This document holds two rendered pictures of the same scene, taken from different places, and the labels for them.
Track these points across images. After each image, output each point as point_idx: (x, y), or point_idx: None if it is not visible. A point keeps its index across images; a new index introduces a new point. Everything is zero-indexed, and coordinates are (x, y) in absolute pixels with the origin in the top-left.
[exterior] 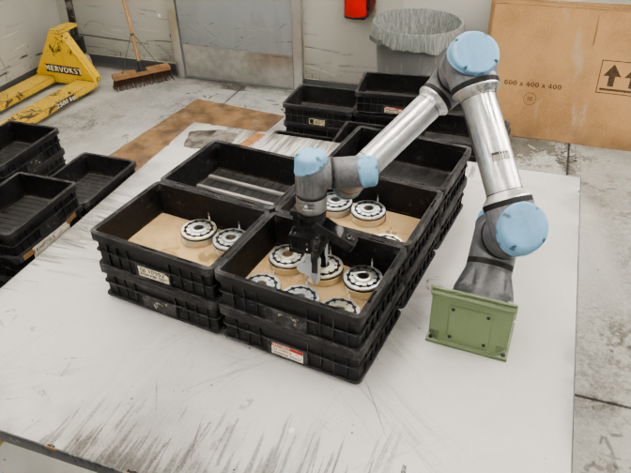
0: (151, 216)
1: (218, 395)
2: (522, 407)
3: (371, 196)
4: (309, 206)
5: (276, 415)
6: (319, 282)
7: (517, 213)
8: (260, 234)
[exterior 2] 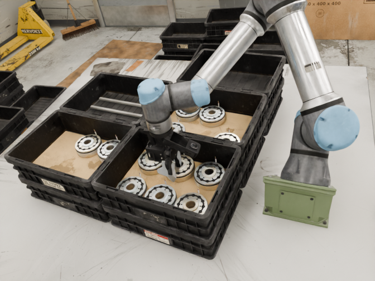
0: (56, 135)
1: (106, 277)
2: (345, 270)
3: (214, 102)
4: (156, 127)
5: None
6: (176, 179)
7: (332, 116)
8: (129, 145)
